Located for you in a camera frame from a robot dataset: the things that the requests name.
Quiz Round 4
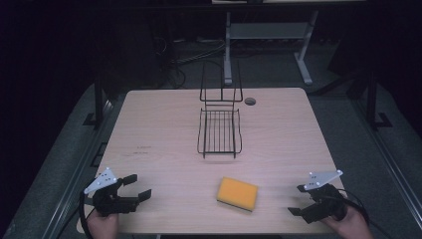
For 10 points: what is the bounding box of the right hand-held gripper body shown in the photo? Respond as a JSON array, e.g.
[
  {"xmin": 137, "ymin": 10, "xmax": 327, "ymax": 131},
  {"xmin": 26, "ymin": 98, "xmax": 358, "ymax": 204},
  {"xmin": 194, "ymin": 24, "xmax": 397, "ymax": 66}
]
[{"xmin": 302, "ymin": 169, "xmax": 346, "ymax": 224}]

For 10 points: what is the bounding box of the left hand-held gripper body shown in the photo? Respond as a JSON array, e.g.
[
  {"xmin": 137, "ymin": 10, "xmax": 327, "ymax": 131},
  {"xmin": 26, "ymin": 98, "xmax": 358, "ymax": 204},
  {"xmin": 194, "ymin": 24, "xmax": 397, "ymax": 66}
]
[{"xmin": 83, "ymin": 167, "xmax": 140, "ymax": 217}]

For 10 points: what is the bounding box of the person's left hand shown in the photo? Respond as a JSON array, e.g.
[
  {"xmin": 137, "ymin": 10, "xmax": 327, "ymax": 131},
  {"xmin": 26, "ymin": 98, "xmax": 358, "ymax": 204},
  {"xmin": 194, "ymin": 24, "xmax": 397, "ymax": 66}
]
[{"xmin": 86, "ymin": 210, "xmax": 120, "ymax": 239}]

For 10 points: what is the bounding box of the person's right hand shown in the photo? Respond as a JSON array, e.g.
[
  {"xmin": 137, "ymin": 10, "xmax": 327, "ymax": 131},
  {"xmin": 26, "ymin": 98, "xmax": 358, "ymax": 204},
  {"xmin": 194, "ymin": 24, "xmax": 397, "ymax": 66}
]
[{"xmin": 321, "ymin": 200, "xmax": 375, "ymax": 239}]

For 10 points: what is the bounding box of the black box under table edge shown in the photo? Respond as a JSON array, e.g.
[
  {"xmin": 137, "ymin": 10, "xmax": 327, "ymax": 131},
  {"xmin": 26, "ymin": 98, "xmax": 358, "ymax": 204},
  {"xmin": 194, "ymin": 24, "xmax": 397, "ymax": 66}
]
[{"xmin": 90, "ymin": 141, "xmax": 108, "ymax": 168}]

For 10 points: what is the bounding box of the yellow sponge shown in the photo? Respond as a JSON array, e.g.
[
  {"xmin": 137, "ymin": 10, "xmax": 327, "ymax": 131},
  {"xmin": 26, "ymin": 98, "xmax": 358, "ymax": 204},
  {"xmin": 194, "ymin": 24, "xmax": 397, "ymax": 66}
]
[{"xmin": 216, "ymin": 176, "xmax": 260, "ymax": 213}]

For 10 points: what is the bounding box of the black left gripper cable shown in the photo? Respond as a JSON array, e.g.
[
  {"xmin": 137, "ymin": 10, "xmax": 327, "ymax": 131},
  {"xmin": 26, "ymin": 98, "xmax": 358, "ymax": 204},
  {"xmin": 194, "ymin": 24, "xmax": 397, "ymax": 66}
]
[{"xmin": 78, "ymin": 190, "xmax": 97, "ymax": 239}]

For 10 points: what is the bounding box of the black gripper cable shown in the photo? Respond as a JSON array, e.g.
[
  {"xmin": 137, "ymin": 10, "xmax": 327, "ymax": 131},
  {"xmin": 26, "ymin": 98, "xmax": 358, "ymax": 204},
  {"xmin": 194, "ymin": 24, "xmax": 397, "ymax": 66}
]
[
  {"xmin": 78, "ymin": 190, "xmax": 97, "ymax": 239},
  {"xmin": 337, "ymin": 188, "xmax": 396, "ymax": 239}
]

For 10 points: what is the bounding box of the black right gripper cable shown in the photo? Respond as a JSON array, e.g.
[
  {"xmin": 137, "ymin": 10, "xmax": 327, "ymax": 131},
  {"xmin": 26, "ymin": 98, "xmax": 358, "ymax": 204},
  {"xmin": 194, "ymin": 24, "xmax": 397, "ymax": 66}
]
[{"xmin": 337, "ymin": 188, "xmax": 396, "ymax": 239}]

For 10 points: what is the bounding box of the aluminium frame rail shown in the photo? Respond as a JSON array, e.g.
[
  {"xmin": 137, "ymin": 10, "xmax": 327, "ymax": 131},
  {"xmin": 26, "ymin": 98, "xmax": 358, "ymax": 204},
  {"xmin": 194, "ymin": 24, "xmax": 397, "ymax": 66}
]
[
  {"xmin": 39, "ymin": 99, "xmax": 115, "ymax": 239},
  {"xmin": 351, "ymin": 98, "xmax": 422, "ymax": 222}
]

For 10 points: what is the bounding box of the black metal stand post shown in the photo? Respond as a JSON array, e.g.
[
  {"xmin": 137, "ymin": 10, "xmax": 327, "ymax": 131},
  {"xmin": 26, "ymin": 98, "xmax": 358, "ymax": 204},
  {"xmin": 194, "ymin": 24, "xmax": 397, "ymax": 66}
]
[
  {"xmin": 362, "ymin": 71, "xmax": 394, "ymax": 131},
  {"xmin": 82, "ymin": 74, "xmax": 112, "ymax": 127}
]

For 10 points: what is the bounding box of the black wire rack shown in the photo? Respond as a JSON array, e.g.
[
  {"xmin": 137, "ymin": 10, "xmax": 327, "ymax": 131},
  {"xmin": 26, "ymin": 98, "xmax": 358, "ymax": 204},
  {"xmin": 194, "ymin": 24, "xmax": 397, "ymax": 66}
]
[{"xmin": 197, "ymin": 61, "xmax": 244, "ymax": 160}]

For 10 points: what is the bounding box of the bundle of floor cables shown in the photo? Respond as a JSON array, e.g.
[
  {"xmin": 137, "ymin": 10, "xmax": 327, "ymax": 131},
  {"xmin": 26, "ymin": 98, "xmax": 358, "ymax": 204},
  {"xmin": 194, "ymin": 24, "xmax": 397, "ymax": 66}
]
[{"xmin": 153, "ymin": 35, "xmax": 227, "ymax": 90}]

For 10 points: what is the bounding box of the white metal desk frame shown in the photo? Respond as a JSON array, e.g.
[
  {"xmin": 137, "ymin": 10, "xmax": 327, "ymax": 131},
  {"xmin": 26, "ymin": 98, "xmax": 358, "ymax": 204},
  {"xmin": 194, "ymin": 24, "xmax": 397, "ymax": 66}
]
[{"xmin": 223, "ymin": 9, "xmax": 320, "ymax": 87}]

